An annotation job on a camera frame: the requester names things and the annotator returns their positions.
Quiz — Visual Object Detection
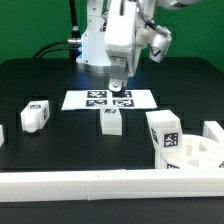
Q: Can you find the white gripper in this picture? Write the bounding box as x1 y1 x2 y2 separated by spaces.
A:
104 0 141 98

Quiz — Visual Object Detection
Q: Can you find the white round stool seat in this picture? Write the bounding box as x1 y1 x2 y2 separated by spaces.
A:
155 134 224 169

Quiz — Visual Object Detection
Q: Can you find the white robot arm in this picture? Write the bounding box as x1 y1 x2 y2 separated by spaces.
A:
76 0 200 96

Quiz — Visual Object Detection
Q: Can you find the white marker sheet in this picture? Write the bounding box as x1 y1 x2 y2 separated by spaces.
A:
62 90 157 110

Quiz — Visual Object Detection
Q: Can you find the white right fence block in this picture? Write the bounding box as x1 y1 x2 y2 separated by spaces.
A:
203 121 224 145

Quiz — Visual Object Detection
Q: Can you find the white fence block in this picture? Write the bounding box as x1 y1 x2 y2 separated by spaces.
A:
0 125 4 147
203 121 224 145

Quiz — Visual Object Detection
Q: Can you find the white left fence block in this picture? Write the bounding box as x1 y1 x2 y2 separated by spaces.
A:
0 125 4 147

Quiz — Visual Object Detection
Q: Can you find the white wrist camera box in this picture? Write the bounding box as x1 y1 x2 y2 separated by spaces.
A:
149 32 172 63

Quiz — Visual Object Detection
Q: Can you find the black cable on base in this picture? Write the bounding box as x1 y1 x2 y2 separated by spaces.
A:
32 0 83 60

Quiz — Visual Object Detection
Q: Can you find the grey corrugated arm cable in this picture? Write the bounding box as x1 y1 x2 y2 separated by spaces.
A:
134 0 158 29

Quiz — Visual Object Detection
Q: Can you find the white front fence rail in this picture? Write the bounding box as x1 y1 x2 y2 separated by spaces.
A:
0 169 224 202

